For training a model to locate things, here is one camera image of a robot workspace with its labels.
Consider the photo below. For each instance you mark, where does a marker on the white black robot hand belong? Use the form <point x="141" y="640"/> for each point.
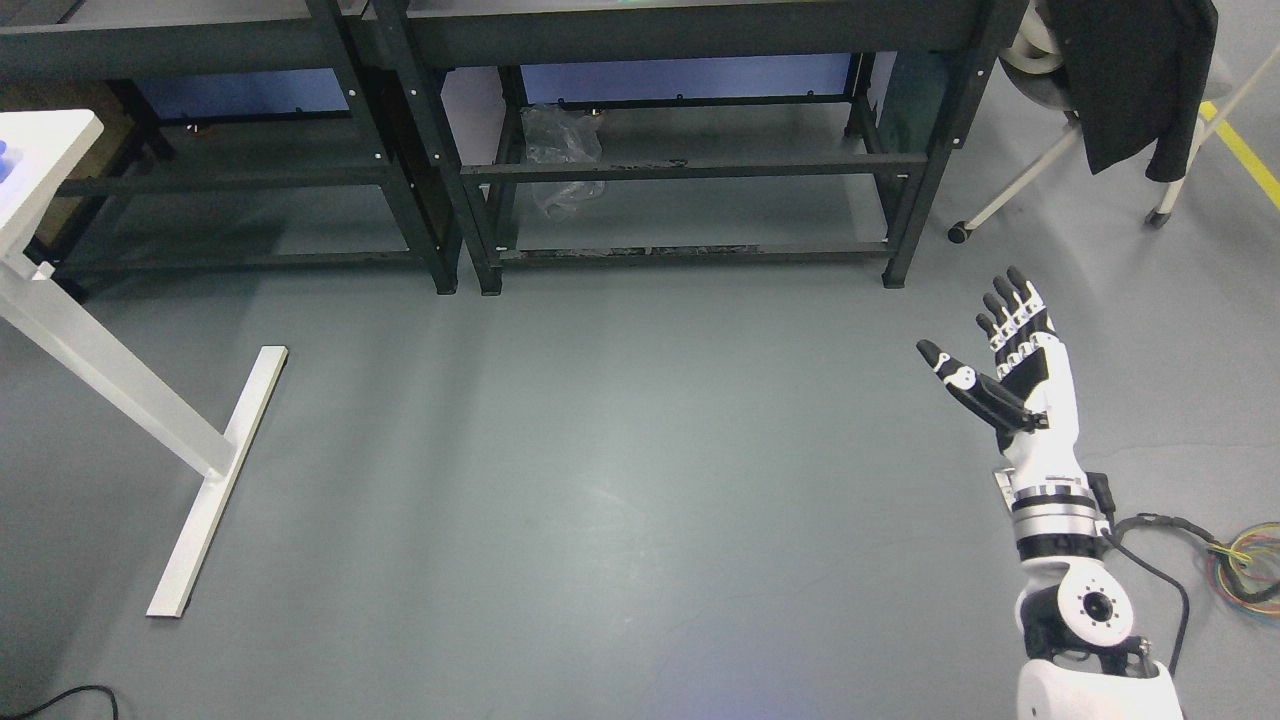
<point x="1030" y="400"/>

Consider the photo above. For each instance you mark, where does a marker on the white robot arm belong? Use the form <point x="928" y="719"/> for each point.
<point x="1084" y="660"/>

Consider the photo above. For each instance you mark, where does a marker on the black metal shelf right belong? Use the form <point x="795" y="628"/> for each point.
<point x="954" y="42"/>

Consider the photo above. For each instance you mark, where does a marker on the black metal shelf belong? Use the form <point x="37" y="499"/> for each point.
<point x="121" y="42"/>
<point x="954" y="42"/>

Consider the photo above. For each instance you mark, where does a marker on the black metal shelf left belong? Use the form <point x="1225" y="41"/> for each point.
<point x="121" y="42"/>

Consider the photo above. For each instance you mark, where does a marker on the cardboard box under shelf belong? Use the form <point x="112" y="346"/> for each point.
<point x="53" y="130"/>

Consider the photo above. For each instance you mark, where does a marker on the white chair with black jacket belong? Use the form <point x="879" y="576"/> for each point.
<point x="1127" y="76"/>

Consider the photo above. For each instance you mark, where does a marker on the crumpled clear plastic bag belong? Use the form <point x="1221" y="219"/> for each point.
<point x="557" y="136"/>

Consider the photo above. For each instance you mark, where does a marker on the white table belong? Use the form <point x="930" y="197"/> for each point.
<point x="46" y="314"/>

